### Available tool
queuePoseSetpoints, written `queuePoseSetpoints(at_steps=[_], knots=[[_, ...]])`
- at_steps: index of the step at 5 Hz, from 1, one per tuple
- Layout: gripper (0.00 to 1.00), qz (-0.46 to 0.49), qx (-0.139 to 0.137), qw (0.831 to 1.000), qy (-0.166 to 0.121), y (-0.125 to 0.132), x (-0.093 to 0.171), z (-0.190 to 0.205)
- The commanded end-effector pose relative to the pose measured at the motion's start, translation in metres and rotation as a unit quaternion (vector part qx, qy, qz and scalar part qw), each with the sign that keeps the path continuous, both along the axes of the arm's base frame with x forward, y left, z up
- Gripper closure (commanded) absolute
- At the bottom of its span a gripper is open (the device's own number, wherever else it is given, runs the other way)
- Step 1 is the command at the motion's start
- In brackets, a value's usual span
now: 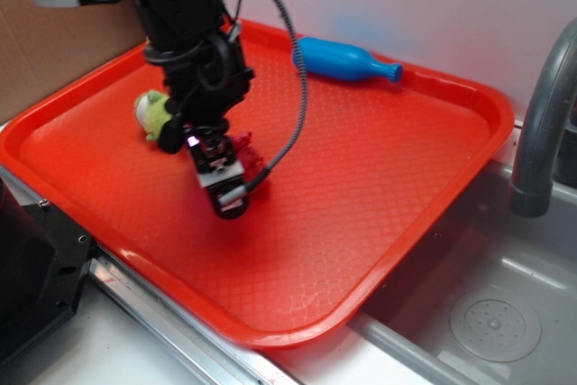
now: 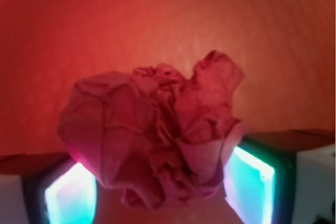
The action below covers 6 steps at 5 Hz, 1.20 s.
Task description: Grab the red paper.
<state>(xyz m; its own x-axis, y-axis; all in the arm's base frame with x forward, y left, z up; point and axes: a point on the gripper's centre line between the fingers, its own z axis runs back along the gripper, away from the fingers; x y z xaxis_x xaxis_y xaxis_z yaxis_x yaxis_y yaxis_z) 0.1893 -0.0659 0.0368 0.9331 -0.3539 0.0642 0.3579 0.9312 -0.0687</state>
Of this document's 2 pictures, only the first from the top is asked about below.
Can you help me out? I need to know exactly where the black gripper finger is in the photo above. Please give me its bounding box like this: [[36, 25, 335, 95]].
[[159, 113, 185, 154]]

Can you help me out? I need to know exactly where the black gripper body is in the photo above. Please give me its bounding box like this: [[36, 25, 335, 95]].
[[144, 31, 254, 135]]

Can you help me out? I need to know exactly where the red paper ball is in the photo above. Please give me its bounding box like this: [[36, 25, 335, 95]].
[[231, 132, 269, 192]]

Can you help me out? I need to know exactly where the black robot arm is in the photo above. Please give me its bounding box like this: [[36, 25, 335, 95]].
[[32, 0, 253, 157]]

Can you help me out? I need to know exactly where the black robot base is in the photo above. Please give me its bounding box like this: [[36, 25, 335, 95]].
[[1, 183, 95, 368]]

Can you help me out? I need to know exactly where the green plush toy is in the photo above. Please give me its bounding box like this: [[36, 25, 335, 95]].
[[134, 90, 173, 142]]

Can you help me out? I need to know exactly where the blue plastic bottle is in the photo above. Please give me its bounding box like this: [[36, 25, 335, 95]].
[[292, 37, 404, 83]]

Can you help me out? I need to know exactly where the brown cardboard panel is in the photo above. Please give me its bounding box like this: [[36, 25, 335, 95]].
[[1, 0, 145, 123]]

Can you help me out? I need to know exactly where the red plastic tray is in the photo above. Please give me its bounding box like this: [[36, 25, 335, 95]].
[[0, 17, 516, 350]]

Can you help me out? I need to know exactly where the grey faucet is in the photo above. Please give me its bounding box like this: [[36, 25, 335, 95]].
[[508, 21, 576, 218]]

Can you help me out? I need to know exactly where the grey plastic sink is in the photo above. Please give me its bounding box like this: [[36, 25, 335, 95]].
[[351, 163, 576, 384]]

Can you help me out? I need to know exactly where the sink drain cover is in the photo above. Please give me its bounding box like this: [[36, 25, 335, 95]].
[[449, 289, 542, 362]]

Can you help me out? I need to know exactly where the braided grey cable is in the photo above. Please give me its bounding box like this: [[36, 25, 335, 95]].
[[220, 0, 310, 197]]

